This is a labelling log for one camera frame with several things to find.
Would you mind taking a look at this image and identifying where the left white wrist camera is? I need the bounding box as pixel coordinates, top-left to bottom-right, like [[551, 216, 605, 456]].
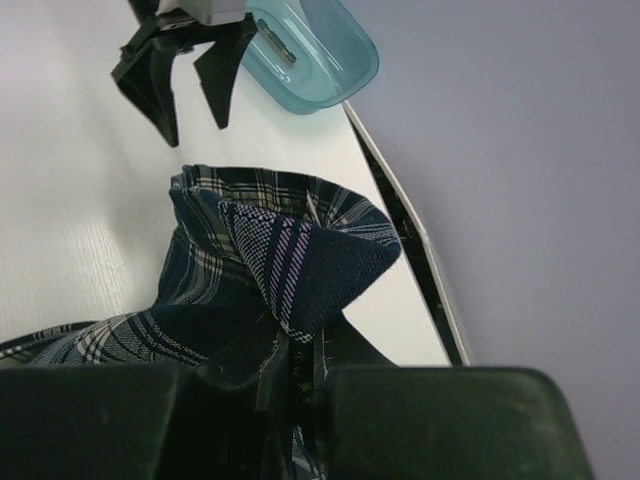
[[154, 0, 247, 26]]

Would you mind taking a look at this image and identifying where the teal plastic bin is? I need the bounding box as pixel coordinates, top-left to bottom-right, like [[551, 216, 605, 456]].
[[242, 1, 380, 115]]

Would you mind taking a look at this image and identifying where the navy plaid skirt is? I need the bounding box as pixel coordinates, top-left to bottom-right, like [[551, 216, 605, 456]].
[[0, 163, 404, 480]]

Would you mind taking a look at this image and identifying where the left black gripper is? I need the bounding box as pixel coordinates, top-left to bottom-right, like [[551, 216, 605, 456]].
[[111, 1, 257, 147]]

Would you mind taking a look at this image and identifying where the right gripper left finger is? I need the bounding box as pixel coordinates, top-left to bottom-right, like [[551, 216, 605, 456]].
[[1, 345, 290, 479]]

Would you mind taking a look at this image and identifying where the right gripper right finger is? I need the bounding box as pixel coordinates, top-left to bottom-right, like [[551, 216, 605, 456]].
[[309, 324, 593, 479]]

